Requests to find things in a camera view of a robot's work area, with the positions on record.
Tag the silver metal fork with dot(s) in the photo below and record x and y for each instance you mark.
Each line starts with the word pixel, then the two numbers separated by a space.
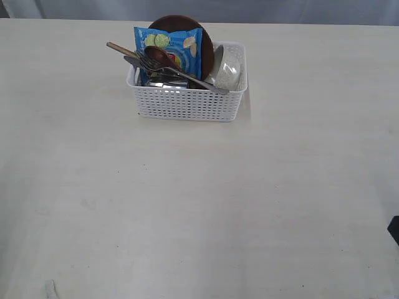
pixel 152 65

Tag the white backdrop curtain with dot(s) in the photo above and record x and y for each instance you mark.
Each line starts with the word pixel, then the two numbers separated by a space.
pixel 381 13

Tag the stainless steel cup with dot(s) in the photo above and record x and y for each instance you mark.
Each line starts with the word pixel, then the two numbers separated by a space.
pixel 175 84

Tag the white plastic woven basket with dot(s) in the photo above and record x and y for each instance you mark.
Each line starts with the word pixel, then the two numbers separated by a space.
pixel 190 104

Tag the brown wooden chopstick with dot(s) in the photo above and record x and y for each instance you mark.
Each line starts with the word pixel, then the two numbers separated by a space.
pixel 121 50

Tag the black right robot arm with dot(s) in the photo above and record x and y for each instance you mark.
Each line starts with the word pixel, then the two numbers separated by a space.
pixel 393 229

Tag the speckled white ceramic bowl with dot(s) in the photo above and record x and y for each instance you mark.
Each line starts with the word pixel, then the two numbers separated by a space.
pixel 226 70

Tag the brown wooden plate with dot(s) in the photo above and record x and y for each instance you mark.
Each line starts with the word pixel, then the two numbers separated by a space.
pixel 173 23

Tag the silver table knife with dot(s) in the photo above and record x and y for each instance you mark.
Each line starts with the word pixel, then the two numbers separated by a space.
pixel 134 62

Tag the blue chips bag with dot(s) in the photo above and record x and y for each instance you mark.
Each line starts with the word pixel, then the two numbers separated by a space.
pixel 182 46

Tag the dark red wooden spoon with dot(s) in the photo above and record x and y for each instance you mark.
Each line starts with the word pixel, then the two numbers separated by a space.
pixel 160 56

